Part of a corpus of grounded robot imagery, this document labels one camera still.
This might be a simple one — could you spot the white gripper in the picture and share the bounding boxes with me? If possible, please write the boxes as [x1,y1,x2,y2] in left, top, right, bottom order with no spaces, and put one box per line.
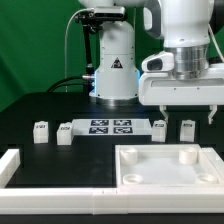
[138,51,224,124]

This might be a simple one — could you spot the white square tabletop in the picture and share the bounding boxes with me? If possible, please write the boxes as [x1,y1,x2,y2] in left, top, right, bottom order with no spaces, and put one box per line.
[115,144,224,194]

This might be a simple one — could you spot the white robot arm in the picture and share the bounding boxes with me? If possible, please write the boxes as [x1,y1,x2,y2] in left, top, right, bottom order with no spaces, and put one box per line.
[78,0,224,118]

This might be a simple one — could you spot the white obstacle fence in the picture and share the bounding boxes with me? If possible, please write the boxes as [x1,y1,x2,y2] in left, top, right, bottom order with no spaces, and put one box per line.
[0,149,224,214]

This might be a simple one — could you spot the white marker base plate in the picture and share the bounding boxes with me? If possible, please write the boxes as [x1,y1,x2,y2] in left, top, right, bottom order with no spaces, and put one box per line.
[72,119,152,136]

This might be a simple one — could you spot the black cables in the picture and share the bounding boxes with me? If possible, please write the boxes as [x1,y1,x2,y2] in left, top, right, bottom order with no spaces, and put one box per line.
[45,75,93,94]

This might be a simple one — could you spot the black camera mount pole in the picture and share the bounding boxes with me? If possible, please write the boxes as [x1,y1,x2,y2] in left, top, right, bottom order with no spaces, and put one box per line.
[75,10,100,76]

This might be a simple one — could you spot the grey rear camera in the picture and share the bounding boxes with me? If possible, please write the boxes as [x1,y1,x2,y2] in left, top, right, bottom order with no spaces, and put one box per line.
[91,6,125,21]

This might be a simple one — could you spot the grey cable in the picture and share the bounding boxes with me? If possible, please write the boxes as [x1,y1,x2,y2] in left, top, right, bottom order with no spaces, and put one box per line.
[64,8,96,94]

